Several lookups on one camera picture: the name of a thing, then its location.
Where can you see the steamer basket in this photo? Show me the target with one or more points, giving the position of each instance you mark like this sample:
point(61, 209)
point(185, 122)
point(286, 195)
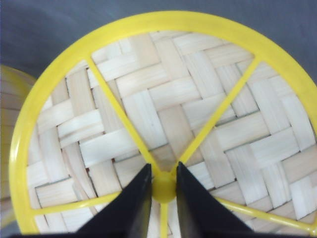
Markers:
point(14, 88)

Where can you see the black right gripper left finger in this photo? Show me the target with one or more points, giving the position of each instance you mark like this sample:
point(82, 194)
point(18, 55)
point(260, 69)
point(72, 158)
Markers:
point(125, 217)

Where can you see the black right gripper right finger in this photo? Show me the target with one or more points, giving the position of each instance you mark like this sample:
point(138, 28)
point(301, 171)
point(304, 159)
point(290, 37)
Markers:
point(203, 216)

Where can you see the woven bamboo steamer lid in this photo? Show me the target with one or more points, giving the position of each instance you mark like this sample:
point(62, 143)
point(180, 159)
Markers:
point(162, 88)

